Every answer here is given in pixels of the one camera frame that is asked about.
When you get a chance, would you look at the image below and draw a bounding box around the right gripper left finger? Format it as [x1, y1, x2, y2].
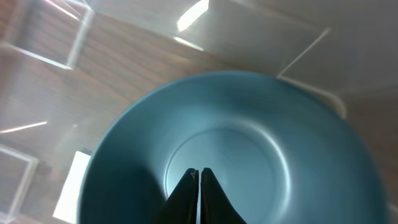
[155, 168, 199, 224]

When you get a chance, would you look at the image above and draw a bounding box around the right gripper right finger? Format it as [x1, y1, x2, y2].
[200, 167, 246, 224]

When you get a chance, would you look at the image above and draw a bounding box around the dark blue bowl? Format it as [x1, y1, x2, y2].
[77, 70, 392, 223]

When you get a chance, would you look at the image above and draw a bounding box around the white label in container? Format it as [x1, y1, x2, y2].
[53, 151, 91, 224]

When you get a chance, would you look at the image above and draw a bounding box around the clear plastic storage container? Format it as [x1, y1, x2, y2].
[1, 1, 397, 223]

